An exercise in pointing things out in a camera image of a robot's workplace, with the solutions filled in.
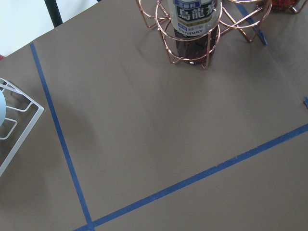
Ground left tea bottle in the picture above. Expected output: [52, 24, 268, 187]
[167, 0, 222, 64]

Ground black tripod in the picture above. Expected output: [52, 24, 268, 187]
[44, 0, 63, 27]

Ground light blue cup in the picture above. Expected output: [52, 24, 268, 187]
[0, 91, 6, 126]

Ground copper wire bottle rack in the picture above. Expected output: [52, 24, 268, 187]
[136, 0, 307, 69]

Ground white wire rack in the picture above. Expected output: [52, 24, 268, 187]
[0, 78, 44, 174]

